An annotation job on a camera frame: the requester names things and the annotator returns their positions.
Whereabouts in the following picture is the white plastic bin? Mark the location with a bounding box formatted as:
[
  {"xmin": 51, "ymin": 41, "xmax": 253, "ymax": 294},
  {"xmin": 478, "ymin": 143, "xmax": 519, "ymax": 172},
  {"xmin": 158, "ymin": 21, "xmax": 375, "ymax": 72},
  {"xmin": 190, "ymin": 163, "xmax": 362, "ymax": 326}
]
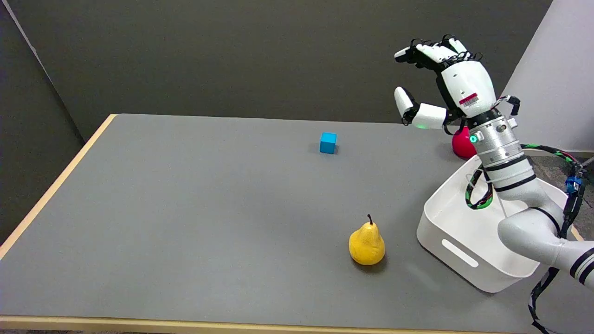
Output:
[{"xmin": 416, "ymin": 154, "xmax": 570, "ymax": 294}]

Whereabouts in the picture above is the yellow pear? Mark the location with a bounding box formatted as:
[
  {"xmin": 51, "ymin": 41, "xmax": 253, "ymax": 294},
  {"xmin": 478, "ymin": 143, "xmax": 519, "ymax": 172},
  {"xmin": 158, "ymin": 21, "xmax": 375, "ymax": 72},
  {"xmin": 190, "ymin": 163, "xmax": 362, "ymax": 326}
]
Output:
[{"xmin": 349, "ymin": 214, "xmax": 386, "ymax": 266}]

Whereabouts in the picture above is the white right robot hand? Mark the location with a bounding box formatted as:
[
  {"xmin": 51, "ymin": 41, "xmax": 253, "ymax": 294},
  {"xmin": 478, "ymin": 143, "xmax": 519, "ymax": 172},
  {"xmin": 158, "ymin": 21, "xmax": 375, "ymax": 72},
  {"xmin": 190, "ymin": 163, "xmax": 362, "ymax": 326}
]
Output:
[{"xmin": 394, "ymin": 34, "xmax": 497, "ymax": 130}]

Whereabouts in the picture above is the red apple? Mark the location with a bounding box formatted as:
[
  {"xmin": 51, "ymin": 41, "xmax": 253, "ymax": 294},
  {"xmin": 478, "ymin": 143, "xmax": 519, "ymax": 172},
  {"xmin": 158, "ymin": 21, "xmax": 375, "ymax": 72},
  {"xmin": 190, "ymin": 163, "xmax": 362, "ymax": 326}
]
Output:
[{"xmin": 452, "ymin": 126, "xmax": 478, "ymax": 160}]

